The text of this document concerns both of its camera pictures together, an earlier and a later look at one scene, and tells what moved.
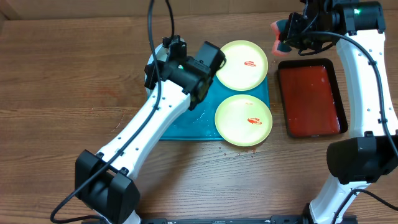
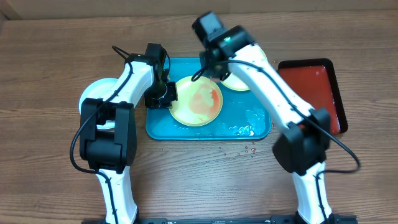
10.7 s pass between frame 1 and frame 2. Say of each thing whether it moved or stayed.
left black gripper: moved
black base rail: stayed
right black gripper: moved
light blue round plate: moved
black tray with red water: stayed
